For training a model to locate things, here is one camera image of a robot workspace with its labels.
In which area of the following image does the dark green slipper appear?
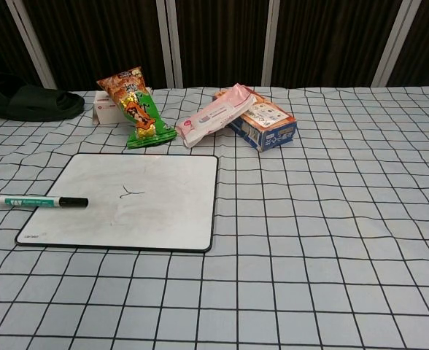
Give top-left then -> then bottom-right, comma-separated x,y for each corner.
0,72 -> 85,121

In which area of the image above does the small white red box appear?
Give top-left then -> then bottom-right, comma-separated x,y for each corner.
91,86 -> 154,126

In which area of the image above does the white board with black rim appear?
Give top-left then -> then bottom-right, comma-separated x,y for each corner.
15,153 -> 219,253

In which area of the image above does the blue orange cardboard box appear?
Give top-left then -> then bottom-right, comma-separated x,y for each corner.
212,89 -> 298,153

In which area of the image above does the orange green snack bag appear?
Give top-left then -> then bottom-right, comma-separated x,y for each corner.
96,66 -> 177,149

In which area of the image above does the white grid tablecloth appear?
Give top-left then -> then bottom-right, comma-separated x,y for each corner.
0,85 -> 429,350

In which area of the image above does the white folding screen frame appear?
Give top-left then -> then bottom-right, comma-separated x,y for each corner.
4,0 -> 423,90

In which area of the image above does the pink wet wipes pack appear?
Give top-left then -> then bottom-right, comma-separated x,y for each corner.
175,83 -> 257,149

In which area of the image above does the green whiteboard marker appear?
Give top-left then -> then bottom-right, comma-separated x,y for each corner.
0,195 -> 90,211

